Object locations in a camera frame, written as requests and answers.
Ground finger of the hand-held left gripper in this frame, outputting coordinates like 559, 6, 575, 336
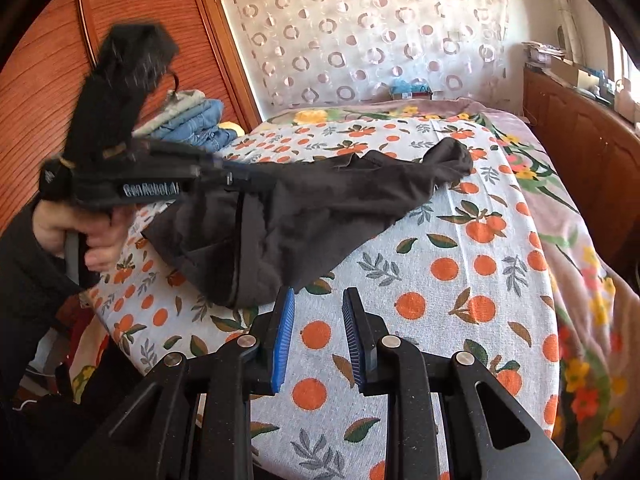
177, 172, 246, 198
134, 140, 261, 181

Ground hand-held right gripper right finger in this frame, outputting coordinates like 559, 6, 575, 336
341, 287, 581, 480

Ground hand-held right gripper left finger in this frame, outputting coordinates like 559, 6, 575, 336
65, 285, 297, 480

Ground dark grey shorts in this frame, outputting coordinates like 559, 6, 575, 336
142, 137, 473, 308

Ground person's left forearm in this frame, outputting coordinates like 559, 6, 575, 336
0, 205, 98, 401

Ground person's left hand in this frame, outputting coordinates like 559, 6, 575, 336
32, 200, 130, 273

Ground folded blue jeans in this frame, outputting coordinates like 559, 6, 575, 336
150, 99, 246, 153

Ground folded grey garment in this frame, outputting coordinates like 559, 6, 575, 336
132, 90, 207, 137

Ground wooden wardrobe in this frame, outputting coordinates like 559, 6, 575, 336
0, 0, 262, 233

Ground orange print bed sheet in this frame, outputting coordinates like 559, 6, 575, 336
82, 120, 561, 480

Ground circle pattern sheer curtain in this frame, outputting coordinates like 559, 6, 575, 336
220, 0, 512, 117

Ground blue cloth bundle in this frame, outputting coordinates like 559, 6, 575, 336
390, 77, 434, 102

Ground wooden cabinet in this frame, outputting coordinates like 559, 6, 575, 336
522, 67, 640, 286

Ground cardboard box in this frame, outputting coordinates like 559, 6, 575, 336
549, 55, 597, 87

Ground clutter on cabinet top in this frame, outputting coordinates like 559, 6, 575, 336
522, 40, 640, 128

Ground window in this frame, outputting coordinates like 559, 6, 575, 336
607, 25, 640, 93

